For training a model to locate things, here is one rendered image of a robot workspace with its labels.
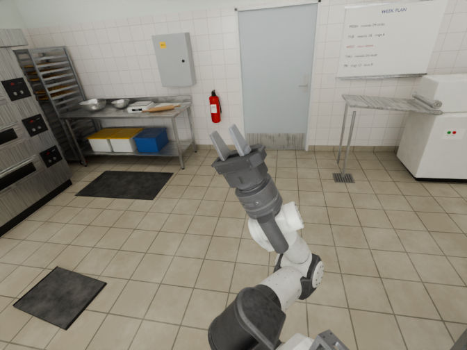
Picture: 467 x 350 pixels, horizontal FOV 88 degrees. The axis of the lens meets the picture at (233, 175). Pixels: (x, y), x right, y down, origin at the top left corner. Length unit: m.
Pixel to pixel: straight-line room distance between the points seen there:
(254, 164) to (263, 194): 0.07
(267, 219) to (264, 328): 0.22
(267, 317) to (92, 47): 4.68
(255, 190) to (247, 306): 0.24
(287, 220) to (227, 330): 0.27
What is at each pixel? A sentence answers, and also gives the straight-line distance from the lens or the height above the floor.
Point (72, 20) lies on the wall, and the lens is 5.01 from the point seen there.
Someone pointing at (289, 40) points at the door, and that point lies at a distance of 3.87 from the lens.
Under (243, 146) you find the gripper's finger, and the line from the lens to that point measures 0.48.
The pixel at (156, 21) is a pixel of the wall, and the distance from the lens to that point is 4.26.
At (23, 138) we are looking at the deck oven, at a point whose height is 0.89.
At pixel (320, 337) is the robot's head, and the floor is 1.42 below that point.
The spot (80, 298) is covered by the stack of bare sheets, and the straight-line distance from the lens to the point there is 2.56.
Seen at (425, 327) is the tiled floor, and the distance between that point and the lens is 2.32.
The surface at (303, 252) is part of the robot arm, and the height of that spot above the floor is 1.27.
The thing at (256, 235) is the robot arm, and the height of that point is 1.39.
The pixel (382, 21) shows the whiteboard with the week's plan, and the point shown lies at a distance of 3.99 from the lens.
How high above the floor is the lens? 1.80
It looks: 31 degrees down
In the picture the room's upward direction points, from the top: 5 degrees counter-clockwise
